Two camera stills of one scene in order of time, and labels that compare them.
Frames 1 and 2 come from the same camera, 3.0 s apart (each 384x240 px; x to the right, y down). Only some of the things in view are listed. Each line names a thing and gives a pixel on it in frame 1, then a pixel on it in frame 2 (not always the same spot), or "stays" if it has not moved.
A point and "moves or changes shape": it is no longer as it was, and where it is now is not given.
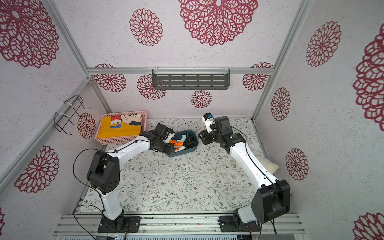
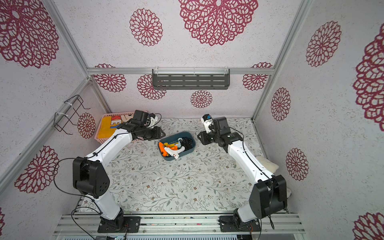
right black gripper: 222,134 stays
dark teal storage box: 191,142 moves or changes shape
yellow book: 116,126 stays
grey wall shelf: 191,79 stays
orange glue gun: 180,144 moves or changes shape
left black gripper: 169,150 → 158,134
